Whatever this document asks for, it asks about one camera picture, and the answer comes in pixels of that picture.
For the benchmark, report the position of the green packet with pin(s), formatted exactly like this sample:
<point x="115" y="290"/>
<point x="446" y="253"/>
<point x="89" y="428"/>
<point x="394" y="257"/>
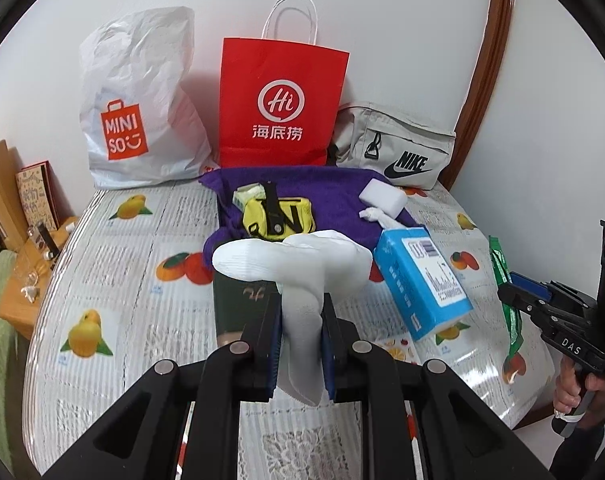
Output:
<point x="512" y="330"/>

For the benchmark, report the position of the green cloth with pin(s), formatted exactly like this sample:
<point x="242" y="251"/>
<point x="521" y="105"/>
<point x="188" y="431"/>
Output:
<point x="0" y="360"/>

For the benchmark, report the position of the grey waist bag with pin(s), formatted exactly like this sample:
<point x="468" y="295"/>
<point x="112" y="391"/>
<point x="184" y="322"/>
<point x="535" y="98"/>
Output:
<point x="402" y="145"/>

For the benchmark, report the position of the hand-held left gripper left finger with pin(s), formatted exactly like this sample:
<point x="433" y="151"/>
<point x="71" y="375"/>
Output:
<point x="276" y="345"/>

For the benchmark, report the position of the blue tissue box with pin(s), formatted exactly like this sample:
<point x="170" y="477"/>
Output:
<point x="417" y="285"/>

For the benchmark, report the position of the small white rolled cloth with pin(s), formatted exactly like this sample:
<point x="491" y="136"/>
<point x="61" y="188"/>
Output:
<point x="377" y="217"/>

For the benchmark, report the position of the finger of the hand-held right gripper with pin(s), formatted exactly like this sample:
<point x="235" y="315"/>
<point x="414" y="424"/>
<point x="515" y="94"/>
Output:
<point x="520" y="300"/>
<point x="530" y="286"/>

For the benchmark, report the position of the dark green box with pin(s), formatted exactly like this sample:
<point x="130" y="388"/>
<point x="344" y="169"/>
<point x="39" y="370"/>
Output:
<point x="235" y="305"/>

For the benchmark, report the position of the brown patterned notebook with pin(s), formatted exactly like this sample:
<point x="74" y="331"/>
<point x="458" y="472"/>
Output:
<point x="37" y="195"/>

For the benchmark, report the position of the white sock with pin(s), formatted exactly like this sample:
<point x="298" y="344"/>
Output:
<point x="302" y="270"/>

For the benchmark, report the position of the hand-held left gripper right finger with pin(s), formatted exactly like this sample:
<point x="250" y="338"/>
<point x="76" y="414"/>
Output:
<point x="328" y="350"/>

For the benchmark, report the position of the brown wooden door frame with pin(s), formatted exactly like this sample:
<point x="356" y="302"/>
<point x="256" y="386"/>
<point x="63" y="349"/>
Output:
<point x="490" y="60"/>

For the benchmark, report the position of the clear box with green contents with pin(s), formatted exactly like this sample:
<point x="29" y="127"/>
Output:
<point x="247" y="196"/>

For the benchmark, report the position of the white sponge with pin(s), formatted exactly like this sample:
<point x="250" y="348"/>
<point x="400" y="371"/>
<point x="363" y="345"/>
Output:
<point x="382" y="199"/>

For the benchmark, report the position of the red paper bag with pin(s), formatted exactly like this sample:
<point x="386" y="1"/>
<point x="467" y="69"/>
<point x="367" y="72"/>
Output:
<point x="282" y="85"/>

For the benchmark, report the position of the fruit print tablecloth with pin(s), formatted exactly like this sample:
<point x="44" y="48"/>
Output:
<point x="132" y="280"/>

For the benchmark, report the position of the white plastic shopping bag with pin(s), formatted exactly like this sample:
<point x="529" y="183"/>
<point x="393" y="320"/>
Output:
<point x="142" y="85"/>

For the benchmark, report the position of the person's right hand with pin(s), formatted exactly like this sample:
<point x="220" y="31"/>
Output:
<point x="567" y="390"/>

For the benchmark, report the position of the small black object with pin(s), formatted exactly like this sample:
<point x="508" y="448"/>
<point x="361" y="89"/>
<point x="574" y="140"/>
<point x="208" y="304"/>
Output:
<point x="45" y="240"/>

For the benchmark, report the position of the orange wooden stool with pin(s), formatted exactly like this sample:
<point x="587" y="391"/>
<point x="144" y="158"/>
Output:
<point x="17" y="310"/>

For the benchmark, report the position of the purple towel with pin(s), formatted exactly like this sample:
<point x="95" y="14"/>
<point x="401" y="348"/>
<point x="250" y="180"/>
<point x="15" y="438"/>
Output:
<point x="332" y="195"/>

